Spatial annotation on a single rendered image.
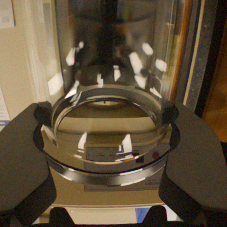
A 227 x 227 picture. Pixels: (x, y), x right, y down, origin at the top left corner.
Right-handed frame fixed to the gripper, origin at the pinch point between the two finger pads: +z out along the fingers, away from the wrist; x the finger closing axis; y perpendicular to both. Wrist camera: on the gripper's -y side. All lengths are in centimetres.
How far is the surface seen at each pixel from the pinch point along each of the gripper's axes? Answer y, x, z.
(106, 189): 23.7, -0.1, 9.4
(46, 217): 140, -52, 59
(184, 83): 6.1, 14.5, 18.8
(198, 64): 2.2, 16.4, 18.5
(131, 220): 57, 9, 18
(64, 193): 24.4, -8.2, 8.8
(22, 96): 29, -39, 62
